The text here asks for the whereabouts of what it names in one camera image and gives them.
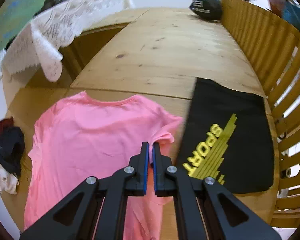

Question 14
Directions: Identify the dark red garment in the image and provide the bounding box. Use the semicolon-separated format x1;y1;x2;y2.
0;117;14;137

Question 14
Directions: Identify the blue bag on fence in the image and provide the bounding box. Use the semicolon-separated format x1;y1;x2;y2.
282;1;300;31

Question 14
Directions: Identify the folded black sport shirt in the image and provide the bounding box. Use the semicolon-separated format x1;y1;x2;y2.
176;78;274;194

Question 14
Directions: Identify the wooden low table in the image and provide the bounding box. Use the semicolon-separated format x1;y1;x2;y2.
58;22;131;81

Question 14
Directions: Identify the dark navy garment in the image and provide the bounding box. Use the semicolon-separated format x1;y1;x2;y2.
0;126;25;177

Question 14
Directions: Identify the pink t-shirt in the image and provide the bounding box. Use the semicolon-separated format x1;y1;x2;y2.
24;92;182;228

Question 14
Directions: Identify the cream knit sweater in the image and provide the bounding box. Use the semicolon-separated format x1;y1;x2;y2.
0;164;19;195

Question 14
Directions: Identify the wooden slat fence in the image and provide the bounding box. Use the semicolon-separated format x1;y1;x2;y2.
221;0;300;228

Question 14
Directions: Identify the dark teapot set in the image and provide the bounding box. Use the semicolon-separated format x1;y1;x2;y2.
33;0;65;17

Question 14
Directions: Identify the black sports drawstring bag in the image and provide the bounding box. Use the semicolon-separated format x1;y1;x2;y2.
189;0;223;21

